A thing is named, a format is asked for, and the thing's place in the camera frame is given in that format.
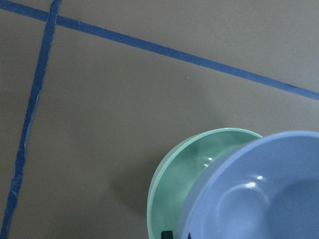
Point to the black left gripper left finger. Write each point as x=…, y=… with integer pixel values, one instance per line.
x=166, y=235

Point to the blue ceramic bowl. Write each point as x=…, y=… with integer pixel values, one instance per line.
x=267, y=189

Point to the green ceramic bowl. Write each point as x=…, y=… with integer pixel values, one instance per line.
x=180, y=168

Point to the brown paper table cover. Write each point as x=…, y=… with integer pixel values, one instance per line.
x=133, y=78

